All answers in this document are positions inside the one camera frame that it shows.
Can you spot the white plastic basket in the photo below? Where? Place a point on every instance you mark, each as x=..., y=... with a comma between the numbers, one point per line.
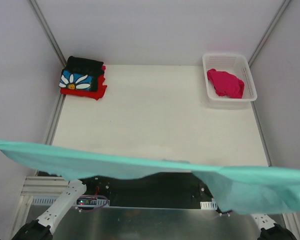
x=235, y=64

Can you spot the teal t shirt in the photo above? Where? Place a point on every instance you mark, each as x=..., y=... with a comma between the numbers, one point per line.
x=243, y=189

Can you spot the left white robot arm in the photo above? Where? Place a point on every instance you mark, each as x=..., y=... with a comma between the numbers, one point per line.
x=44, y=226

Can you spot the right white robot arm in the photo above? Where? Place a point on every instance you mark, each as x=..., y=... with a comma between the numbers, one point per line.
x=270, y=230

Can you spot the red folded t shirt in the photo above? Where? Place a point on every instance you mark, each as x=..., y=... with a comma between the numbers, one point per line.
x=92, y=92

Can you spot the pink folded t shirt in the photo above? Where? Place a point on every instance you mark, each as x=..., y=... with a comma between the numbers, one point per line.
x=104, y=68

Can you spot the magenta t shirt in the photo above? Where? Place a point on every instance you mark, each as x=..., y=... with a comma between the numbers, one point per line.
x=226, y=84

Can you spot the right white cable duct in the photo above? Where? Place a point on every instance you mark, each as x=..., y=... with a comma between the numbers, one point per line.
x=208, y=205

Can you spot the white cable duct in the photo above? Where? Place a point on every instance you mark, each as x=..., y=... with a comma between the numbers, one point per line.
x=82, y=202
x=208, y=205

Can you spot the left white cable duct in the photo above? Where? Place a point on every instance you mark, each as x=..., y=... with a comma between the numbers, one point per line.
x=82, y=202

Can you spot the left aluminium frame post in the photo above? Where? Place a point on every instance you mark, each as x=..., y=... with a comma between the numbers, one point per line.
x=47, y=30

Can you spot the aluminium frame post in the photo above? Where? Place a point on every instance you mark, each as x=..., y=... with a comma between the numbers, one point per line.
x=269, y=30
x=47, y=30

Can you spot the right aluminium frame post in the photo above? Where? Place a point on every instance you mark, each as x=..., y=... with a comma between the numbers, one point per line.
x=269, y=30

